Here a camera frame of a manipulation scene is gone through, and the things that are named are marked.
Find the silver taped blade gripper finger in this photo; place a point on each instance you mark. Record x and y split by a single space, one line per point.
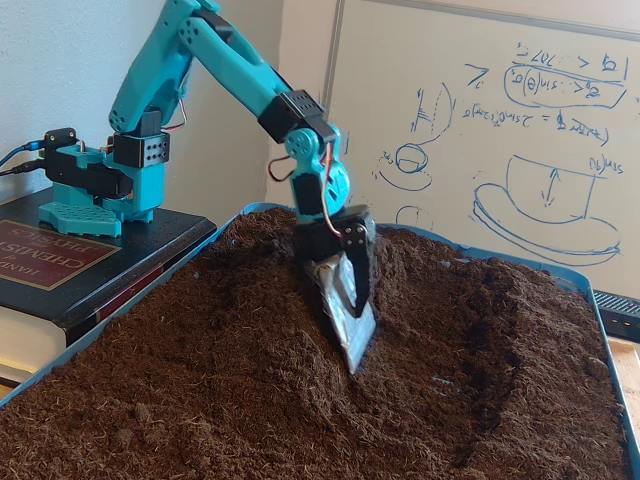
355 340

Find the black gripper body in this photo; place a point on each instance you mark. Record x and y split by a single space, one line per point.
320 241

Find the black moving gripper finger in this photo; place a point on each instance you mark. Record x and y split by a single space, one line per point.
359 275

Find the brown soil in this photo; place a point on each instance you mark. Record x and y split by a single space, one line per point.
200 400

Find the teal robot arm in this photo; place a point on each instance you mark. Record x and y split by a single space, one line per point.
145 75

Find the black chemistry physics handbook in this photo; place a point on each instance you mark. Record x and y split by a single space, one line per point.
150 240

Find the whiteboard with blue sketches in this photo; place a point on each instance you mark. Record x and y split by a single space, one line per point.
500 150

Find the blue plastic tray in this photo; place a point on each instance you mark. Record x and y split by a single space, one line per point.
586 286

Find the black vented device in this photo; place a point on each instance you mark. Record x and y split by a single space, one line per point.
620 315

